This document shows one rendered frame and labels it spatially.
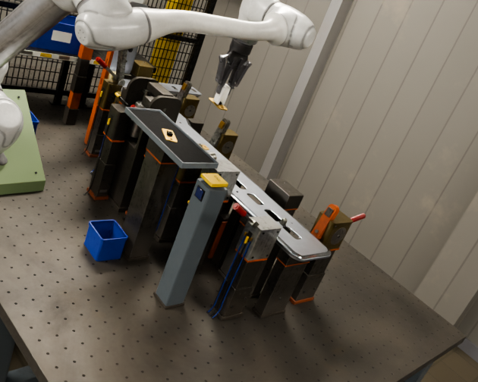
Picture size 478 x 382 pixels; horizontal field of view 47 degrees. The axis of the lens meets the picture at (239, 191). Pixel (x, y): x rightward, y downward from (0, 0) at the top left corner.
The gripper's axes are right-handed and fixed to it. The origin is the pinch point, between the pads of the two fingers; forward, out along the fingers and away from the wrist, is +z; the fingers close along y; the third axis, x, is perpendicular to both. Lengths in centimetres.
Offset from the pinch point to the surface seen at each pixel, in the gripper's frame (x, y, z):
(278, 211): -36.4, 13.8, 25.0
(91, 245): -17, -41, 53
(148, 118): -3.9, -27.7, 10.8
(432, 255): -5, 208, 87
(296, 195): -29.9, 26.2, 22.4
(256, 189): -22.0, 13.9, 25.8
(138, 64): 82, 10, 26
